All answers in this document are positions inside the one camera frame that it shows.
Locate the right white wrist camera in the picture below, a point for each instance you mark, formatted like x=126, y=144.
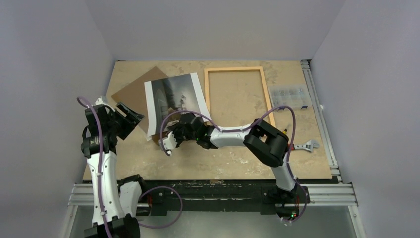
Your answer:
x=168, y=143

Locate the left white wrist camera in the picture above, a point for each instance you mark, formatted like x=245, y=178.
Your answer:
x=102, y=100

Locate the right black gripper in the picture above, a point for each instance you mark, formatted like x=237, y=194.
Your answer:
x=179, y=132

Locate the brown fibreboard backing panel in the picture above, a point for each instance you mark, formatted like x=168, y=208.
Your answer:
x=133, y=96

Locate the red handled adjustable wrench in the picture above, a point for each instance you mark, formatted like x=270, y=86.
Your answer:
x=308, y=146

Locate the photo with glass pane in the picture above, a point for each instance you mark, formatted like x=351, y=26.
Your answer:
x=178, y=93

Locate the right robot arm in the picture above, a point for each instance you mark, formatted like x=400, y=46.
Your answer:
x=268, y=144

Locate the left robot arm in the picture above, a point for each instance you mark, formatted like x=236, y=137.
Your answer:
x=115, y=202

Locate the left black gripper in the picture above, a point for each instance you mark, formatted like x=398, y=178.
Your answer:
x=129, y=124

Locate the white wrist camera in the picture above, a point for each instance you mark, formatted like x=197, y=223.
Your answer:
x=102, y=100
x=168, y=143

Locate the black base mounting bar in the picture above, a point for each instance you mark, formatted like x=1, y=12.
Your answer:
x=250, y=195

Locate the wooden picture frame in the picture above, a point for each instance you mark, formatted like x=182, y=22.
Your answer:
x=236, y=95

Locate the clear plastic screw box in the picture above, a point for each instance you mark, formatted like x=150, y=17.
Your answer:
x=294, y=96

